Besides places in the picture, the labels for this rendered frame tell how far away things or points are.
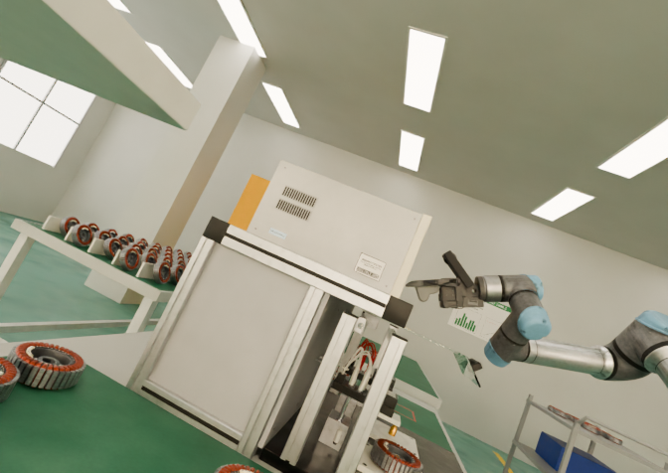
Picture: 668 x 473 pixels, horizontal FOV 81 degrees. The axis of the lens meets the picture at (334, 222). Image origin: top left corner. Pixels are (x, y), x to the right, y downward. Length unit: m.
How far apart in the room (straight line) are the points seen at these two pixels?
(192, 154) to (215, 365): 4.10
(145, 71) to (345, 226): 0.62
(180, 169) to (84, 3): 4.49
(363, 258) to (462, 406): 5.70
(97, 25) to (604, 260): 6.99
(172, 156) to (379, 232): 4.17
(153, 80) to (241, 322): 0.52
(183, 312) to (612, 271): 6.69
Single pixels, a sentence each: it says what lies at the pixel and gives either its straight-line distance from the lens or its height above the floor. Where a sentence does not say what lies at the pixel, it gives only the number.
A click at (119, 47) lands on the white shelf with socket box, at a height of 1.18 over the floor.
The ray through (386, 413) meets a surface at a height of 0.88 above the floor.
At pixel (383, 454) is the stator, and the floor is 0.81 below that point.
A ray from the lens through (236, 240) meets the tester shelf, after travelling 0.82.
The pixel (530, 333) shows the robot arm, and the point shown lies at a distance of 1.12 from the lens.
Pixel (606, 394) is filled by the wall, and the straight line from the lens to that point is 7.05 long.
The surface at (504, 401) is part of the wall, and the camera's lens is 6.61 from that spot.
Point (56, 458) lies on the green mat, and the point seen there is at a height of 0.75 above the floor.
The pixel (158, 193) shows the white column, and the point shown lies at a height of 1.24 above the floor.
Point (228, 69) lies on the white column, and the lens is 5.16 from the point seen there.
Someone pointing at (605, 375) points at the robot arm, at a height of 1.18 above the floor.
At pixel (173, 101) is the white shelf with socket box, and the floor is 1.18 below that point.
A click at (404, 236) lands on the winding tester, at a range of 0.90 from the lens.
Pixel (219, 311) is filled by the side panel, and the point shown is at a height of 0.95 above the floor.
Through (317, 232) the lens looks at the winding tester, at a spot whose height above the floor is 1.19.
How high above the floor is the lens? 1.08
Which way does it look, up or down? 9 degrees up
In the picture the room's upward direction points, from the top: 24 degrees clockwise
